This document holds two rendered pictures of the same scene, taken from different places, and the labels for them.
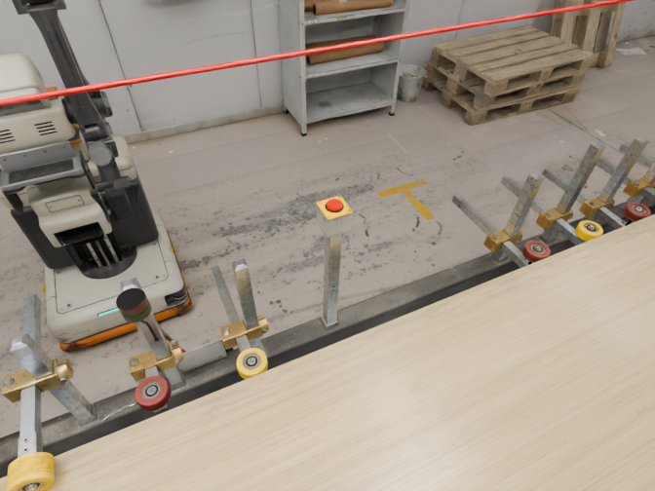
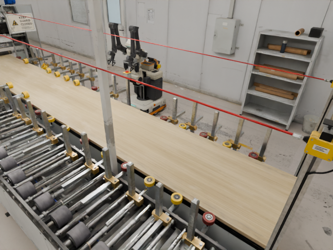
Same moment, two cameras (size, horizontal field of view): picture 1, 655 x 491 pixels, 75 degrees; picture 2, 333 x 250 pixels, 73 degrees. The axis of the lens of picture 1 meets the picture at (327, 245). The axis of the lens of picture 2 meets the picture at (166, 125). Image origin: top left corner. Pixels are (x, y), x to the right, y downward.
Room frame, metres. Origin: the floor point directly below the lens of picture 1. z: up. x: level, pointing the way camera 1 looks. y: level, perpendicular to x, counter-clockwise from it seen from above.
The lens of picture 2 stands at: (0.05, -2.65, 2.14)
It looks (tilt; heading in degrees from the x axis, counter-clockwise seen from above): 32 degrees down; 63
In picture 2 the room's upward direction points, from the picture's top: 2 degrees clockwise
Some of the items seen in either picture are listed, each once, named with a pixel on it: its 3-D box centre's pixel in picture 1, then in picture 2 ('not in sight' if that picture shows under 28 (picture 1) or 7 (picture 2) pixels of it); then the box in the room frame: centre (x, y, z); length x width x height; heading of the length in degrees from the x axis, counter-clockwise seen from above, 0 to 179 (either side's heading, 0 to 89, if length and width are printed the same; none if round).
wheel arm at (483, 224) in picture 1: (490, 231); (174, 118); (1.17, -0.62, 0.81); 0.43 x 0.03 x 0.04; 26
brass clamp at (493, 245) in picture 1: (504, 239); (172, 120); (1.13, -0.66, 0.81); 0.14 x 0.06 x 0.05; 116
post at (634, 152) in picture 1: (609, 190); (213, 131); (1.36, -1.13, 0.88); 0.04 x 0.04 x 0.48; 26
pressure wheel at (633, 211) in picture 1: (631, 219); (202, 138); (1.22, -1.15, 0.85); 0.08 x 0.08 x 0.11
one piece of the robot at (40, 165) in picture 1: (47, 176); (131, 64); (1.20, 1.00, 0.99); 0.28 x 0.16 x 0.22; 118
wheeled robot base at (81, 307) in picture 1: (116, 273); (143, 103); (1.45, 1.13, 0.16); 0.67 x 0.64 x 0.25; 28
